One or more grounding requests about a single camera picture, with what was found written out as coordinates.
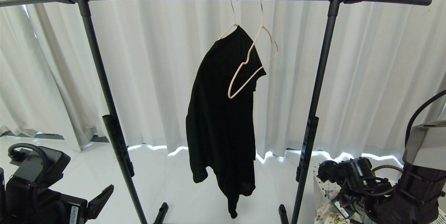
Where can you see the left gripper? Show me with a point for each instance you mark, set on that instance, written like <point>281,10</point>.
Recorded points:
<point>45,206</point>

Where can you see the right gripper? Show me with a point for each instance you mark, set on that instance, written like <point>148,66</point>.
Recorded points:
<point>359,210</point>

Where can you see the cream printed garment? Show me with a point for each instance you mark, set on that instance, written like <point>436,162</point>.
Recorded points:
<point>331,218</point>

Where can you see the black garment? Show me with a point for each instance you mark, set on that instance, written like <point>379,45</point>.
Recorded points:
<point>219,130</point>

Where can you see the pink clothes hanger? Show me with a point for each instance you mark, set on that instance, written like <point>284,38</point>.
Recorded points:
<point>232,11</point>
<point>240,77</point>

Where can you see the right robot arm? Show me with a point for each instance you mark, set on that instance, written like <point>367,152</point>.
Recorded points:
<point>418,189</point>

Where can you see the white laundry basket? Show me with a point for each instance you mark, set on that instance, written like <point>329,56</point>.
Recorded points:
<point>320,189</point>

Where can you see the white curtain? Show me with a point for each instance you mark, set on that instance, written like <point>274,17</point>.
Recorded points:
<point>156,77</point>

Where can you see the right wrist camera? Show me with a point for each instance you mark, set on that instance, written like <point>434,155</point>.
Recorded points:
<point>352,171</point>

